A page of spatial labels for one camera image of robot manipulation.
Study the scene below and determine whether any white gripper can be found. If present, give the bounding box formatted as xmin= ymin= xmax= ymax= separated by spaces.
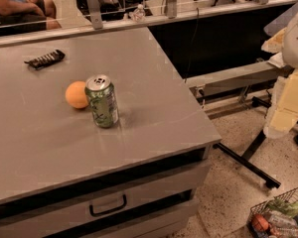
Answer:
xmin=261 ymin=12 xmax=298 ymax=139

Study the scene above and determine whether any green soda can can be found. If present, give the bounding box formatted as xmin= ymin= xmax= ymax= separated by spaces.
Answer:
xmin=84 ymin=74 xmax=119 ymax=128

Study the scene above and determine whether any dark chocolate bar wrapper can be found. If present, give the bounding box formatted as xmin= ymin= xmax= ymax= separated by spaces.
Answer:
xmin=26 ymin=50 xmax=66 ymax=70

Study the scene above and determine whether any white packet on ledge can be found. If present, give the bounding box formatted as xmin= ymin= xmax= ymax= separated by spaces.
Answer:
xmin=268 ymin=53 xmax=286 ymax=68

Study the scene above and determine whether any black metal floor stand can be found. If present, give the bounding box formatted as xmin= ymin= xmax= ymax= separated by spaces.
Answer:
xmin=213 ymin=97 xmax=298 ymax=189

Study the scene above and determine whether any clear plastic water bottle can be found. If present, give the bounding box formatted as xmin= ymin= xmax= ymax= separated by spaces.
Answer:
xmin=129 ymin=4 xmax=146 ymax=22

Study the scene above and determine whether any orange fruit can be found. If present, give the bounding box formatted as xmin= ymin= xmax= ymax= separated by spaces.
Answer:
xmin=66 ymin=81 xmax=88 ymax=109

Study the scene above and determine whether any metal railing with glass panels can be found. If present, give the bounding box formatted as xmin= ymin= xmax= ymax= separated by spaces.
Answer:
xmin=0 ymin=0 xmax=298 ymax=48

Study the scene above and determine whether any seated person in blue shirt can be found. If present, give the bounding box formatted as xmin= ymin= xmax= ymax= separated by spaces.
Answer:
xmin=0 ymin=0 xmax=61 ymax=33

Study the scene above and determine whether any black hanging cable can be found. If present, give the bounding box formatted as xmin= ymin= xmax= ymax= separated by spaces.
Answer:
xmin=183 ymin=7 xmax=201 ymax=82

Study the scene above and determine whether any wire basket with groceries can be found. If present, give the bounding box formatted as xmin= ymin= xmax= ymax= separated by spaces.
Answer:
xmin=246 ymin=187 xmax=298 ymax=238

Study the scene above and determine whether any grey drawer with black handle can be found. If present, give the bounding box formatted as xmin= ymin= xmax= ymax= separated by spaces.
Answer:
xmin=0 ymin=161 xmax=210 ymax=238

